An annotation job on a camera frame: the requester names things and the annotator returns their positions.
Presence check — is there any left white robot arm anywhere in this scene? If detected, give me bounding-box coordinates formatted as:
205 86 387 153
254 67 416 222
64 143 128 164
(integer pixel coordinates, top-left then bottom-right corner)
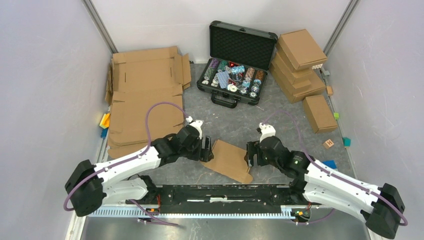
63 121 214 217

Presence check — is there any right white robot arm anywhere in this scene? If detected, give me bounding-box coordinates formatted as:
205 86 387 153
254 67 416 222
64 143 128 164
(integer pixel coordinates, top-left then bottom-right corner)
244 136 405 240

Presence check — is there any black poker chip case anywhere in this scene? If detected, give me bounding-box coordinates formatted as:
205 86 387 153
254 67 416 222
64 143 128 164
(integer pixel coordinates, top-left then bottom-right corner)
196 20 278 109

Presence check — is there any blue block at left wall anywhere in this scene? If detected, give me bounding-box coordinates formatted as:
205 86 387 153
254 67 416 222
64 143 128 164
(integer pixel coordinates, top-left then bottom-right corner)
100 128 109 139

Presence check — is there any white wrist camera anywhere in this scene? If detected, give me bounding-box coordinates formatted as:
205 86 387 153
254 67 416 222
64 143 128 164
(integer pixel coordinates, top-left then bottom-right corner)
185 116 204 139
257 122 276 142

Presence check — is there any small wooden cube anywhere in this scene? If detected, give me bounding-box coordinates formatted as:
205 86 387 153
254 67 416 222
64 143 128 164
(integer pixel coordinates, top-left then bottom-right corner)
326 86 334 97

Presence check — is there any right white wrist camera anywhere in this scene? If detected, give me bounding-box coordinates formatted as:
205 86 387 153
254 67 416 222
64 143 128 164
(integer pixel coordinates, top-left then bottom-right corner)
257 122 276 142

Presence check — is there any stack of flat cardboard sheets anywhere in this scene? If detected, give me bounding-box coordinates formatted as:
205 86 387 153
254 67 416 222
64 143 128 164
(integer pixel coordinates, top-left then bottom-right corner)
105 46 192 159

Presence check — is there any small folded cardboard box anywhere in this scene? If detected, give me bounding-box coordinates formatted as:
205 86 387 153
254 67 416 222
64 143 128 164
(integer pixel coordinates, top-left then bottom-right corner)
302 95 338 134

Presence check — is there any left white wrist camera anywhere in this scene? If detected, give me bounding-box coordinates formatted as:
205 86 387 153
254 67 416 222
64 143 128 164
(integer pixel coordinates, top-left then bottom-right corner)
185 116 204 139

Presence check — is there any teal block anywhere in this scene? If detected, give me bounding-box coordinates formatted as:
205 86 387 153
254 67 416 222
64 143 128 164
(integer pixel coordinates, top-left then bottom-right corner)
342 137 351 148

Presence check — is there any wooden letter H block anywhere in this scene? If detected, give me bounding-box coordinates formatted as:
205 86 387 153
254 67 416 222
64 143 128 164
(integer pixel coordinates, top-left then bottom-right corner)
322 139 335 149

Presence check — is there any yellow orange block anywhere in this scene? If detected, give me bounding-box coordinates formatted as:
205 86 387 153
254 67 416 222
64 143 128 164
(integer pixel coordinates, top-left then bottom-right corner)
99 113 111 129

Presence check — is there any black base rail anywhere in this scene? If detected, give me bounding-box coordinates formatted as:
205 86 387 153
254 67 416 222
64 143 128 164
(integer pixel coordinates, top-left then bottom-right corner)
137 184 308 214

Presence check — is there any large bottom cardboard box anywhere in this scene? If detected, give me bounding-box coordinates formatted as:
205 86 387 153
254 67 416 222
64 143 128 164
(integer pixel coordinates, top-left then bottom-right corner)
269 63 326 103

